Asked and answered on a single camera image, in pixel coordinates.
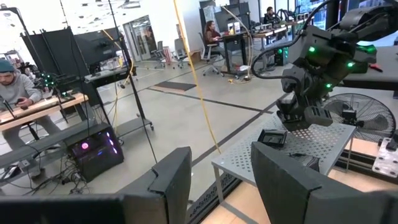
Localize black hanging cable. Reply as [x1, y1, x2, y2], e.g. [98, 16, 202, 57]
[106, 0, 159, 165]

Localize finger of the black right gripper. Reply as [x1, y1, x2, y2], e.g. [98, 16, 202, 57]
[277, 111, 312, 132]

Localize black computer tower pink lights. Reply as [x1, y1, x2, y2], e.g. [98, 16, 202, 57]
[66, 122, 125, 184]

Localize black square mini plate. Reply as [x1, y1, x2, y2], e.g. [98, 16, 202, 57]
[257, 128, 289, 149]

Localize black computer green lights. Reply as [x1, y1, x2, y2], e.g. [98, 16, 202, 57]
[273, 46, 289, 67]

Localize dark floor mat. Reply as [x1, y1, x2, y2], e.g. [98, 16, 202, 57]
[153, 80, 198, 93]

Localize black floor fan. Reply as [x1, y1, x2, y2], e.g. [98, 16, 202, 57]
[322, 92, 397, 144]

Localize black aluminium table frame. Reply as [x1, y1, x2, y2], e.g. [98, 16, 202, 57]
[185, 148, 398, 224]

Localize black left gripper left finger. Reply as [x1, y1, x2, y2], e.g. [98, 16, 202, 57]
[0, 146, 193, 224]

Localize white office chair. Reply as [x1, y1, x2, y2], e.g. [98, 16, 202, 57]
[198, 32, 225, 78]

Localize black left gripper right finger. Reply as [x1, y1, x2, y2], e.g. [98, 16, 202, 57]
[251, 142, 398, 224]

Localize black partition panel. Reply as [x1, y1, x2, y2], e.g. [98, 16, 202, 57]
[20, 26, 94, 103]

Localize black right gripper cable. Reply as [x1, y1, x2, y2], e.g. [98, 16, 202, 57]
[250, 0, 335, 82]

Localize black floor cable tangle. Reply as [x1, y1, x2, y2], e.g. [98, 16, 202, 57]
[0, 155, 91, 195]

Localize silver mounting plate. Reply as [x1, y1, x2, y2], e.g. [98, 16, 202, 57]
[371, 138, 398, 179]

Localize grey desk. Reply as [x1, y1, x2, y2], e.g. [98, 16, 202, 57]
[341, 45, 398, 91]

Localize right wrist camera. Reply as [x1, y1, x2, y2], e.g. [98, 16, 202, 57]
[303, 105, 334, 127]

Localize person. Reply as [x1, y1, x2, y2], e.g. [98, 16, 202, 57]
[203, 20, 225, 60]
[263, 6, 282, 26]
[0, 58, 62, 152]

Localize black desk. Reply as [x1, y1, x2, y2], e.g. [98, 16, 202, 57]
[217, 30, 251, 76]

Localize wooden work desk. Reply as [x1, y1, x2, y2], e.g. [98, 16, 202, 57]
[0, 92, 90, 132]

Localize black wheeled television stand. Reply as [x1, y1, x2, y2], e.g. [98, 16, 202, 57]
[83, 34, 155, 138]

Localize black television screen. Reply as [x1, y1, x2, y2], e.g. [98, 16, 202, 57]
[73, 27, 124, 68]

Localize grey low platform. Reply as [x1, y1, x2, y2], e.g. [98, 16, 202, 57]
[0, 120, 105, 187]

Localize grey office chair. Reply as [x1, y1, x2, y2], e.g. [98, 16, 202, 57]
[153, 40, 168, 70]
[172, 37, 188, 70]

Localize glass double door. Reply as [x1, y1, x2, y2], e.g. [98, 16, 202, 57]
[123, 15, 158, 63]

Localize grey perforated metal riser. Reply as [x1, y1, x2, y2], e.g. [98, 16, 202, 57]
[211, 112, 357, 203]

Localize yellow hanging cable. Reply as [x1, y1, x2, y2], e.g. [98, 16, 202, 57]
[172, 0, 222, 155]

